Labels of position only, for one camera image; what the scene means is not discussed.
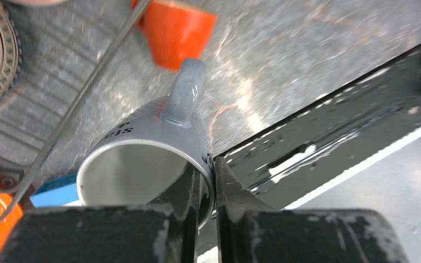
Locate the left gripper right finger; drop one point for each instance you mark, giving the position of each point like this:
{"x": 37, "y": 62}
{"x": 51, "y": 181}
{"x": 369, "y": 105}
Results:
{"x": 249, "y": 230}

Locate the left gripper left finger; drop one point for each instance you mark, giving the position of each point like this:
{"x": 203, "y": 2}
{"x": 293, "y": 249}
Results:
{"x": 164, "y": 230}

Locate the white mug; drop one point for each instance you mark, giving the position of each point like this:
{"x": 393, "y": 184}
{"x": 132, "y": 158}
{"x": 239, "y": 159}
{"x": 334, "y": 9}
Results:
{"x": 148, "y": 150}

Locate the orange small cup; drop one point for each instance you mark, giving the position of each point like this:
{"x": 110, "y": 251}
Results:
{"x": 175, "y": 31}

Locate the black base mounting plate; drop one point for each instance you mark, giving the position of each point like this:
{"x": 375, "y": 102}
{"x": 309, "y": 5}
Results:
{"x": 340, "y": 134}

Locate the blue white toy block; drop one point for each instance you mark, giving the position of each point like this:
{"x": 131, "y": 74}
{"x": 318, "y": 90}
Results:
{"x": 57, "y": 192}

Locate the black wire dish rack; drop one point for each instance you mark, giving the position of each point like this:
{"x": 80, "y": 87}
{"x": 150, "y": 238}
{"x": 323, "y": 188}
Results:
{"x": 23, "y": 185}

